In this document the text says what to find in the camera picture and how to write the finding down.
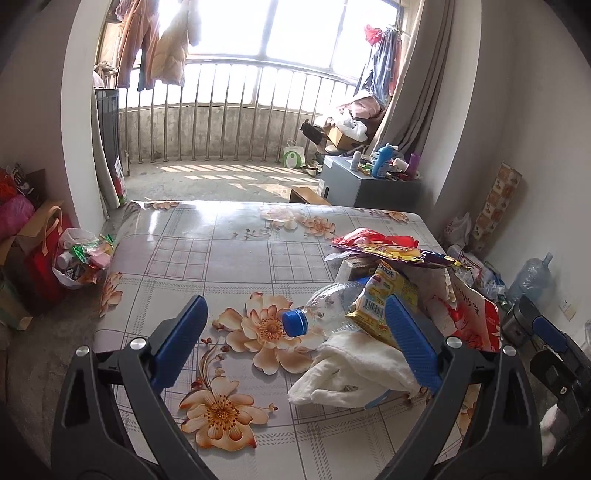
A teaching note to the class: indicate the black ribbed panel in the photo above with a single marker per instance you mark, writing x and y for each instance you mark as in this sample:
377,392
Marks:
110,129

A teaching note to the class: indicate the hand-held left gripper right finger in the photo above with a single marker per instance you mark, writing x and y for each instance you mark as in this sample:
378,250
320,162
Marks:
413,341

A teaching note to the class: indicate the beige curtain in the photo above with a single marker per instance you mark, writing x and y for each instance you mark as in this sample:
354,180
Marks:
415,83

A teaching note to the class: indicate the purple cup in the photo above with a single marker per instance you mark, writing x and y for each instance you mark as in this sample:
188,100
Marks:
413,162

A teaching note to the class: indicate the grey cabinet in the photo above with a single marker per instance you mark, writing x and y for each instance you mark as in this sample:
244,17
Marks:
369,191

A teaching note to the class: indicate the wooden stool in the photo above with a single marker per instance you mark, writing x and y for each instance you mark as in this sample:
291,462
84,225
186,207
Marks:
307,195

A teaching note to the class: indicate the pink plastic bag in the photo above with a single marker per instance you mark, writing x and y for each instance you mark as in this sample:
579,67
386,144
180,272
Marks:
14,217

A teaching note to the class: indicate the white paper roll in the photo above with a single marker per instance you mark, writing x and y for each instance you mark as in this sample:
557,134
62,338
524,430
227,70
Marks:
399,164

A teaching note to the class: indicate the pink bedding bundle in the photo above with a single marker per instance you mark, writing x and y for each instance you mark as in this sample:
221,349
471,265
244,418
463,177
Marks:
364,107

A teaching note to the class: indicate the purple yellow snack wrapper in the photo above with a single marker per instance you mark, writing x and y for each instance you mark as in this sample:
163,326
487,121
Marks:
397,254

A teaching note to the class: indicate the empty blue water jug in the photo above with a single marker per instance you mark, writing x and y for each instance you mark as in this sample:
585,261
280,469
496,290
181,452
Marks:
531,277

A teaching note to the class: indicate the brown paper bag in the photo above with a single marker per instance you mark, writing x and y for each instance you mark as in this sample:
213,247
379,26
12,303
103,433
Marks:
27,230

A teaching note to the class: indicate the rolled mat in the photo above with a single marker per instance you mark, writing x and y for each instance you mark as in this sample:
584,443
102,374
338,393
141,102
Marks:
104,175

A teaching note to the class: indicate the blue hanging clothes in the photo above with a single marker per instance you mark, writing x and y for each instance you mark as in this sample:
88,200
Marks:
383,69

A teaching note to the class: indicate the dark grey rice cooker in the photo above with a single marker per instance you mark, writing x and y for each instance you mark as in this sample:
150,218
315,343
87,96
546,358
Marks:
515,325

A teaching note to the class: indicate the yellow snack packet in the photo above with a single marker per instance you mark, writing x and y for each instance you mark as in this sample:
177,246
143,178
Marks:
374,295

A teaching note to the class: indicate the person's right forearm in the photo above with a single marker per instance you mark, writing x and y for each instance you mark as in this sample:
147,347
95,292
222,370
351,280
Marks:
551,431

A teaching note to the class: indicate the white green shopping bag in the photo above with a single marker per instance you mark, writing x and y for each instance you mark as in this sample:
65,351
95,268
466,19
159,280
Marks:
294,154

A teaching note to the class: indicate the small white spray bottle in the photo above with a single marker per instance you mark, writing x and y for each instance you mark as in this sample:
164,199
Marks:
356,160

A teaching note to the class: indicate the open cardboard box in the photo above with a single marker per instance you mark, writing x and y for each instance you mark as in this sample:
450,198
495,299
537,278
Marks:
339,136

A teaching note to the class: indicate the plastic bag of wrappers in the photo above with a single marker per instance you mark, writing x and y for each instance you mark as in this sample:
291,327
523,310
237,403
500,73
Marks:
81,263

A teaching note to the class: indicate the metal balcony railing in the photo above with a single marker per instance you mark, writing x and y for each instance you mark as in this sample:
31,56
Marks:
221,115

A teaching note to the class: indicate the clear plastic bottle blue cap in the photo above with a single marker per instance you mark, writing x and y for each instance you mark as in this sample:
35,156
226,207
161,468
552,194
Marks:
323,300

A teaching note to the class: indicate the cream padded hanging jacket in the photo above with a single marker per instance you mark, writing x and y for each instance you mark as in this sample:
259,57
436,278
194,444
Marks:
173,50

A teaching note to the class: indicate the pink hanging jacket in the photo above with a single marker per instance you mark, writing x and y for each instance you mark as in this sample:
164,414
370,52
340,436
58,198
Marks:
136,41

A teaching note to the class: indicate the red and white plastic bag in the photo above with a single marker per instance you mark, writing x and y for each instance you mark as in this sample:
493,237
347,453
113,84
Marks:
471,318

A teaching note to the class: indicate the white wall socket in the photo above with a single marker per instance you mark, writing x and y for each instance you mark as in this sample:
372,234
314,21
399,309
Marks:
569,309

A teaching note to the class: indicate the white cloth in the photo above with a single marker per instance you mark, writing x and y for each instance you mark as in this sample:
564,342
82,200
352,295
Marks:
351,369

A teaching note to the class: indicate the red wrapper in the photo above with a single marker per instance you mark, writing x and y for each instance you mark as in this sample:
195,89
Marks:
369,237

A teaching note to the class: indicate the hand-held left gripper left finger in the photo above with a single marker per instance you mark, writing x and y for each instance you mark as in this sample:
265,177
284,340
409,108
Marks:
182,337

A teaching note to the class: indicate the blue detergent bottle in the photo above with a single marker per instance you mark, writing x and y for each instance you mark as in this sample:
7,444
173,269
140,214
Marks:
383,161

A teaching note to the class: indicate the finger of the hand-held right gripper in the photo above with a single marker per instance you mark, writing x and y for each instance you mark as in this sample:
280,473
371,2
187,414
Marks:
551,369
548,332

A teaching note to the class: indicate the window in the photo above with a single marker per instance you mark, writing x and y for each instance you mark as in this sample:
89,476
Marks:
286,27

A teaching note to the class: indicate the red gift bag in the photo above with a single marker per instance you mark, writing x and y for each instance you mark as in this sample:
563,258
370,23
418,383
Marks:
44,267

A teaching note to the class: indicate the pile of clear plastic bags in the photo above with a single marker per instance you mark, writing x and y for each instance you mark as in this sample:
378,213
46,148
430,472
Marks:
480,272

